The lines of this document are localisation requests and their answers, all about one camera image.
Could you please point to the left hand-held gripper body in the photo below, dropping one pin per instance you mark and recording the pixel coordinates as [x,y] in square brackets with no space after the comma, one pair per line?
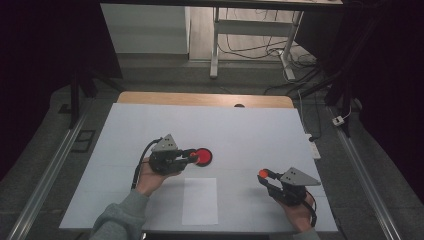
[165,156]

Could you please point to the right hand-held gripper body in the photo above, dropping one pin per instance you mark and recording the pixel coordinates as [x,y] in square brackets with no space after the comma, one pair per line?
[293,186]

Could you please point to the orange stamp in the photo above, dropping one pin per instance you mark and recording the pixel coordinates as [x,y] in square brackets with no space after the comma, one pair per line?
[193,154]

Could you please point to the orange stamp cap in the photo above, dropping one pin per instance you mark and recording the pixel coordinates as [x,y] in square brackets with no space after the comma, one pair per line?
[263,173]

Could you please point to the red ink pad black case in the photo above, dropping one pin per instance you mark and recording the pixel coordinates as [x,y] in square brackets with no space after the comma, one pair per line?
[204,156]

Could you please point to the white paper sheet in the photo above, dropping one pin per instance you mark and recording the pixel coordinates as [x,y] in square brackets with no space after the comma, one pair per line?
[200,203]

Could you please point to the person's left hand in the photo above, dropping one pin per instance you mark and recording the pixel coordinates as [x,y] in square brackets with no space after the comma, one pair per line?
[151,180]

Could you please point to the person's right hand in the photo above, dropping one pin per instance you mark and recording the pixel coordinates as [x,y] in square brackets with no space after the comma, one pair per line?
[298,213]

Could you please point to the white power strip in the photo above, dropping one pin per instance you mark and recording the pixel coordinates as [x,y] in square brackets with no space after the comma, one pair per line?
[314,150]

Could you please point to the small white adapter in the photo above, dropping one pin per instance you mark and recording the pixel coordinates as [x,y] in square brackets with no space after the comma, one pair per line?
[338,120]

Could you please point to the dark floor outlet plate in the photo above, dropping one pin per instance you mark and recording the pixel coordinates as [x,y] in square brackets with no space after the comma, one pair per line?
[83,140]

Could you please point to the black metal stand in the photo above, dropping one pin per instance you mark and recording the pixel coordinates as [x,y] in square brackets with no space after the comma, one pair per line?
[346,100]
[74,100]

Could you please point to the grey cabinet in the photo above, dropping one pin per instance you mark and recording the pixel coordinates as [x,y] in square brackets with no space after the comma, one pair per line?
[146,30]

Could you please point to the white standing desk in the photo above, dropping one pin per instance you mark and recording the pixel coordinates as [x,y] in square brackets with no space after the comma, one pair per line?
[253,28]

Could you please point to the dark curtain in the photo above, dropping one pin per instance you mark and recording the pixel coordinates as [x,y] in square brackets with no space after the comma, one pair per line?
[393,83]
[33,66]

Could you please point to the aluminium floor rail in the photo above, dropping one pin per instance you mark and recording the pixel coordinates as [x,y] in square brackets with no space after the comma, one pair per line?
[366,180]
[43,180]

